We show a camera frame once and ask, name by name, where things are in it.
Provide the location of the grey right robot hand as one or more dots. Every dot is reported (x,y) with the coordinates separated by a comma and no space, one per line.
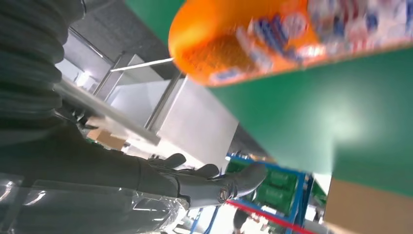
(80,181)

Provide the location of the small brown carton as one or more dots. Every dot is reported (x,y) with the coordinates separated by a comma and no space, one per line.
(106,139)

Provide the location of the white panel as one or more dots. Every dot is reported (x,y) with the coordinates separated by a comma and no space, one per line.
(200,126)

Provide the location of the green plastic crate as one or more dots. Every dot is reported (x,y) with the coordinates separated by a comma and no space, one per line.
(277,190)

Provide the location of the green table mat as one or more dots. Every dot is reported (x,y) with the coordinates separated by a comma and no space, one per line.
(322,122)

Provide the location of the brown cardboard box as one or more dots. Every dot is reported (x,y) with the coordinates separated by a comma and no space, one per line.
(364,210)

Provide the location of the grey metal frame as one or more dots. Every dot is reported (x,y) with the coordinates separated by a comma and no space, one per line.
(106,113)

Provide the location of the blue metal frame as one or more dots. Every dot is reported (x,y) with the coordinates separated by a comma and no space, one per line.
(298,200)

